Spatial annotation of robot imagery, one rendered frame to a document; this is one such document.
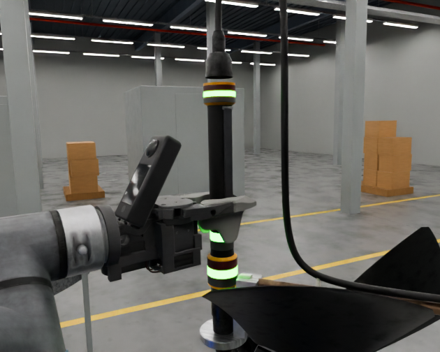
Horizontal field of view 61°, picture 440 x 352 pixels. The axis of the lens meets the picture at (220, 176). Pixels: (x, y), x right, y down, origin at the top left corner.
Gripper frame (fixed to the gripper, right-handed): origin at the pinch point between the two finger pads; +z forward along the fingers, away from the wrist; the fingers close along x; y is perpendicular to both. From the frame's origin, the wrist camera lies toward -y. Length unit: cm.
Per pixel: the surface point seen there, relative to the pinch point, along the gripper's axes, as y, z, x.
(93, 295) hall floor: 148, 52, -306
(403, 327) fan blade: 10.7, 3.7, 23.2
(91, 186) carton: 118, 181, -790
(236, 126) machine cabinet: -3, 396, -544
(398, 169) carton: 96, 718, -406
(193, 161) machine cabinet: 58, 306, -557
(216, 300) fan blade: 7.8, -11.6, 11.7
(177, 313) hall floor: 149, 102, -230
